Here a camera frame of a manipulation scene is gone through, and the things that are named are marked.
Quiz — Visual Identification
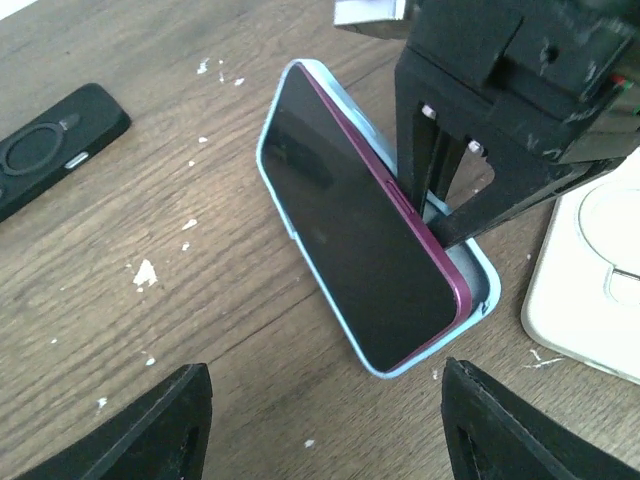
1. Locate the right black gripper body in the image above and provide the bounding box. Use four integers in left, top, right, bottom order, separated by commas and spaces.
396, 1, 639, 154

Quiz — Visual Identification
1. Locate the beige phone case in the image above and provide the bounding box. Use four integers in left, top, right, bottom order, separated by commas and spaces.
521, 153, 639, 383

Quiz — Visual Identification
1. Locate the black phone case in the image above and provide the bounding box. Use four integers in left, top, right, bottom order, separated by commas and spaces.
1, 83, 131, 220

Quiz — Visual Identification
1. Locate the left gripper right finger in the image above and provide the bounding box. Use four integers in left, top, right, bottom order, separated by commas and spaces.
441, 357, 639, 480

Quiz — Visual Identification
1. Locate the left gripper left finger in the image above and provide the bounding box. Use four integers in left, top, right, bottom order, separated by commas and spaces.
20, 363, 213, 480

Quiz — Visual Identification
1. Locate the magenta phone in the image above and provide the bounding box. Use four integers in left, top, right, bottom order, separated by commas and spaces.
260, 63, 475, 373

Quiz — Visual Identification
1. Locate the light blue phone case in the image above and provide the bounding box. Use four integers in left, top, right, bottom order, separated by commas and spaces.
255, 58, 502, 379

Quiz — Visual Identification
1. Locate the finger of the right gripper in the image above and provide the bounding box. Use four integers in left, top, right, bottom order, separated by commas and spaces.
395, 74, 465, 214
429, 132, 630, 248

